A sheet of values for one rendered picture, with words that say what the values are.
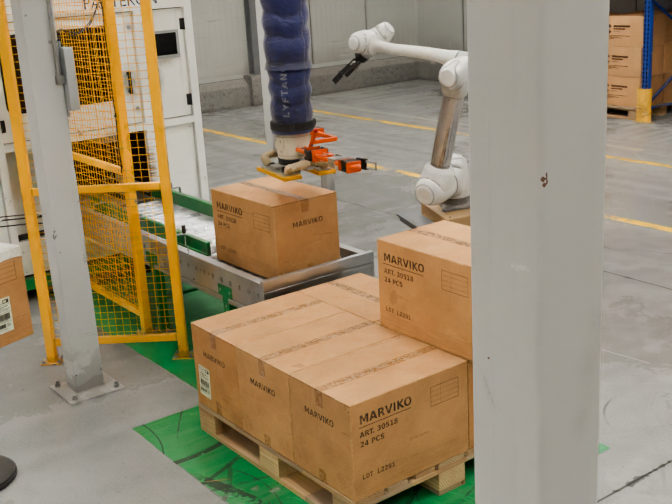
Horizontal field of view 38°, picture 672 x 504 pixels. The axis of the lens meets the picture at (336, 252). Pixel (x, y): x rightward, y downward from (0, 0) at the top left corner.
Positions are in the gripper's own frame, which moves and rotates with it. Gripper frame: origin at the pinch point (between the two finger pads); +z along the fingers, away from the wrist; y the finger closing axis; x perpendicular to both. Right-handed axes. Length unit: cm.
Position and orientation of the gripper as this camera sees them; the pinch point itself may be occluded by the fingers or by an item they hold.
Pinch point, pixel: (341, 77)
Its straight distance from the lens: 532.4
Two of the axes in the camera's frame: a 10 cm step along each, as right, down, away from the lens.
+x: -6.5, -7.6, 0.0
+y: 4.7, -4.0, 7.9
